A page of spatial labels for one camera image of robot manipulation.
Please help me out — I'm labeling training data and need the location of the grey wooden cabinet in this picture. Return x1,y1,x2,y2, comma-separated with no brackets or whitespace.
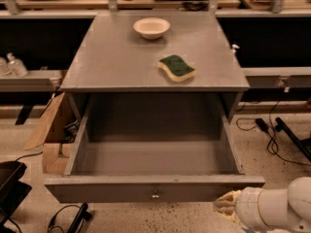
59,10,251,124

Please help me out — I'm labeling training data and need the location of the white spray nozzle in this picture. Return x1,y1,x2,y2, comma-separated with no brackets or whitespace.
231,44,240,53

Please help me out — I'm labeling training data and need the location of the black metal stand leg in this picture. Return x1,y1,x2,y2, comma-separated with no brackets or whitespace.
275,117,311,161

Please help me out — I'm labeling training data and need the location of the black bin at left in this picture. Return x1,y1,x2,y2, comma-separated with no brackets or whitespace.
0,161,32,226

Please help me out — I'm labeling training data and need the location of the white ceramic bowl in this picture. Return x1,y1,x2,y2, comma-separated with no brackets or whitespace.
133,17,171,40

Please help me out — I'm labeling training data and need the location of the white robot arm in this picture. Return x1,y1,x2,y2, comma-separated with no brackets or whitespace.
213,177,311,233

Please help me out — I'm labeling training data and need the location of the black floor cable right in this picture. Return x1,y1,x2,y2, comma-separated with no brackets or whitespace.
235,100,311,167

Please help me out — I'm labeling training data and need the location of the grey top drawer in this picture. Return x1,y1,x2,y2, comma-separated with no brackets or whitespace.
46,93,264,203

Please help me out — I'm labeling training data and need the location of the clear plastic pump bottle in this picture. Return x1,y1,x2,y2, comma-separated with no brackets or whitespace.
7,52,28,77

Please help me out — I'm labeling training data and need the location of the brown cardboard box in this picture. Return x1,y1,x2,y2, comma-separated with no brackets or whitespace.
23,93,75,175

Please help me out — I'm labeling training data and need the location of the black power adapter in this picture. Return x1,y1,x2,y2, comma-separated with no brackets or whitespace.
255,118,268,132

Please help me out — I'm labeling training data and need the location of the green and yellow sponge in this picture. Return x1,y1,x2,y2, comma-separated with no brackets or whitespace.
157,54,196,83

